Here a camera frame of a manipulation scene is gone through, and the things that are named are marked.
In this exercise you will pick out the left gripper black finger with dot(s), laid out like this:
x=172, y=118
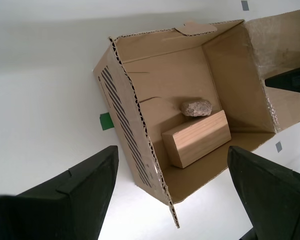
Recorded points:
x=52, y=207
x=277, y=200

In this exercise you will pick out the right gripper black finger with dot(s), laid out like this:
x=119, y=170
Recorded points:
x=290, y=81

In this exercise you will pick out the speckled granite rock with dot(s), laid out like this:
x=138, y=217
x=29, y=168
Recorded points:
x=196, y=108

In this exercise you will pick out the light wooden block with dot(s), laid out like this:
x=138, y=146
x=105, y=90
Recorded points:
x=197, y=140

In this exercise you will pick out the open brown cardboard box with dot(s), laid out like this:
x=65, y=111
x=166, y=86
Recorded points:
x=165, y=75

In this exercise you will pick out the small green tape piece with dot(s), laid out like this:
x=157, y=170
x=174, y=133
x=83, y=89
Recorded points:
x=106, y=122

